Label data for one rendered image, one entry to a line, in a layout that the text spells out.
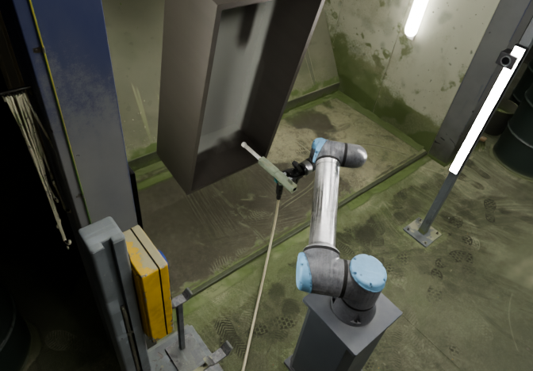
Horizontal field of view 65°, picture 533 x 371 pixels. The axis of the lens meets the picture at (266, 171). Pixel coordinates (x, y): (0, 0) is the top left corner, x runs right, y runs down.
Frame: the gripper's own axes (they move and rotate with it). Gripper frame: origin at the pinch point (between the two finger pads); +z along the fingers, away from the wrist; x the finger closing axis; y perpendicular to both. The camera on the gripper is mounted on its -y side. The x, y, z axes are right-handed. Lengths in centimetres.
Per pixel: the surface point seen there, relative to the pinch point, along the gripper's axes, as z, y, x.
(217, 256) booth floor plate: 43, 45, 3
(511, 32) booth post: -174, -61, -28
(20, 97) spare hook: 114, -117, -13
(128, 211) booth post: 98, -68, -21
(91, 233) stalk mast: 119, -123, -64
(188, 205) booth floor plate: 34, 48, 49
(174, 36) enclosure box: 42, -88, 38
